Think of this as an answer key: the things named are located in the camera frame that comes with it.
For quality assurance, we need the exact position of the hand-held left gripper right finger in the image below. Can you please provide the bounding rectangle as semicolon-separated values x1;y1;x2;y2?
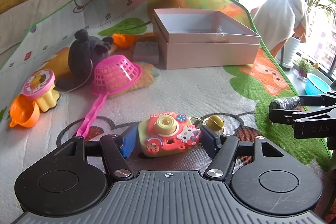
201;126;284;180

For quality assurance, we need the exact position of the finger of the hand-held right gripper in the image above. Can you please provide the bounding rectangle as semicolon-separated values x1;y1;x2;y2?
299;91;336;109
269;106;336;126

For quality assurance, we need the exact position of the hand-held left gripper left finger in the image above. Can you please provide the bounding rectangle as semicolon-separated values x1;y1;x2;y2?
56;126;139;181

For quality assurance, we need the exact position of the black item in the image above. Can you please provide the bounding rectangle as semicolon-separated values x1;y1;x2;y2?
269;97;303;111

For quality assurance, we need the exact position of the yellow bell keychain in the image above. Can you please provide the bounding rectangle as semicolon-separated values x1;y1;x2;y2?
189;114;226;135

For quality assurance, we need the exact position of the pink toy camera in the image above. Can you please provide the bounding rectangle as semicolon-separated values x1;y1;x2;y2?
138;113;202;157

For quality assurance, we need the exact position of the fuzzy orange pouch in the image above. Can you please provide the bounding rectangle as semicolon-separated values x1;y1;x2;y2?
129;61;161;90

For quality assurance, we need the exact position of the pink plastic basket strainer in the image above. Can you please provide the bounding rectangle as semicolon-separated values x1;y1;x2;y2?
76;54;143;138

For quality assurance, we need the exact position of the pink cardboard box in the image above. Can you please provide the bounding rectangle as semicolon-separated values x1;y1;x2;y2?
152;8;261;70

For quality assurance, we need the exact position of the black plush toy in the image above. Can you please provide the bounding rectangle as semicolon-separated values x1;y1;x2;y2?
56;29;114;92

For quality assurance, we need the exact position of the small orange toy bowl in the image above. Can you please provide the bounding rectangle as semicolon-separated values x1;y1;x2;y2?
112;33;135;48

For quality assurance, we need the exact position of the orange plastic cup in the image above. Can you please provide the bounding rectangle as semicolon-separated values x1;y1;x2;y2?
9;95;40;128

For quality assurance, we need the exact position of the yellow toy cup pink lid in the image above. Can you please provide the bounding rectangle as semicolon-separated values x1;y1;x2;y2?
22;69;60;112

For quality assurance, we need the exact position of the blue plastic basin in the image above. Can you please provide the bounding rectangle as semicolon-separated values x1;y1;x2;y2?
305;72;332;95

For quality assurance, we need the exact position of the small green potted plant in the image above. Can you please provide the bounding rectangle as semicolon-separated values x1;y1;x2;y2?
294;57;315;77

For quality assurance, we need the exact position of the colourful cartoon play mat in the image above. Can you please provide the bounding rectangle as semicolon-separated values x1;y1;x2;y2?
0;0;334;214

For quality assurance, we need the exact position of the white plant pot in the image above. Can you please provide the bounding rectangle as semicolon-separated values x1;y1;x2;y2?
280;36;301;67

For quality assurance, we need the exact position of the white towel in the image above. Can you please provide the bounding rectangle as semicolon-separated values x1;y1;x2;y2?
252;0;310;56

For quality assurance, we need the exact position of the grey bed sheet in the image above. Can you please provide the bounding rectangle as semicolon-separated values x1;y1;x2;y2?
0;0;87;64

